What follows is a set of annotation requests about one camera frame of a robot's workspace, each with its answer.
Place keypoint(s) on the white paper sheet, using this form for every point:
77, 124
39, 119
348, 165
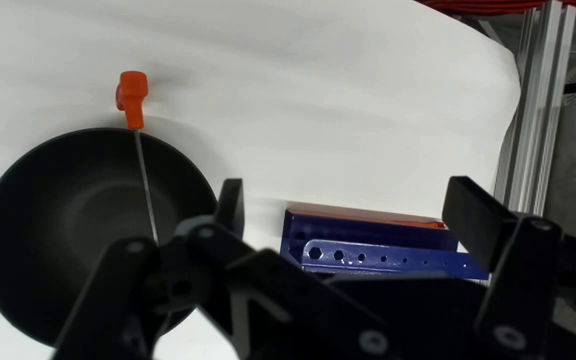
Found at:
300, 100

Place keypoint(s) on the blue perforated tool rack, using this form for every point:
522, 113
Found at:
368, 235

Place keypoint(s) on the black bowl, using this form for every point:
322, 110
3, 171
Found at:
55, 220

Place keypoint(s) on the aluminium frame posts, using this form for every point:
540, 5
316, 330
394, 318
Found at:
535, 113

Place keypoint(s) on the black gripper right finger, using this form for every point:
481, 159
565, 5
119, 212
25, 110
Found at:
481, 220

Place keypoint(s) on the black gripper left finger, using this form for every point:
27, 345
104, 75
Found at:
231, 207

